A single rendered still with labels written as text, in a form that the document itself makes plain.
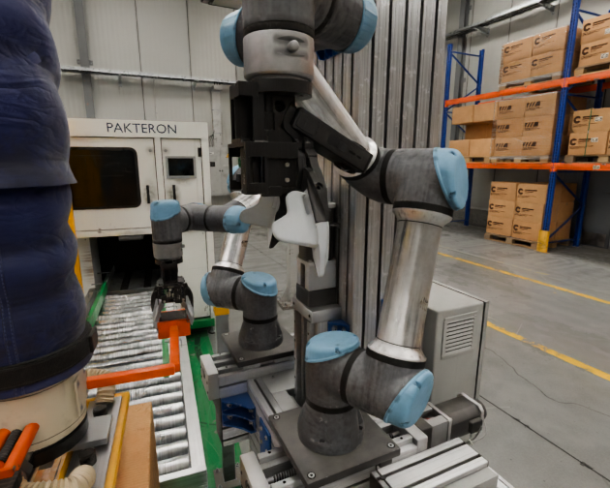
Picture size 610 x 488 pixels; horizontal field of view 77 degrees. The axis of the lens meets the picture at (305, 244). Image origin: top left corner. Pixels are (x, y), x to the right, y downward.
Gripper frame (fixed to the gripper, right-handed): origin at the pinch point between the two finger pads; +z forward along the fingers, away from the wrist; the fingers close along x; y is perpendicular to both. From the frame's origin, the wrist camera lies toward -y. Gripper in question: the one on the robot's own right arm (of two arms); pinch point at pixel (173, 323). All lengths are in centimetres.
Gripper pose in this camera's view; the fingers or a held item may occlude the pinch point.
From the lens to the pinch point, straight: 117.9
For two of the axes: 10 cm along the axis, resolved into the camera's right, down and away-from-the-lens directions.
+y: 3.3, 2.0, -9.2
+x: 9.4, -0.7, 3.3
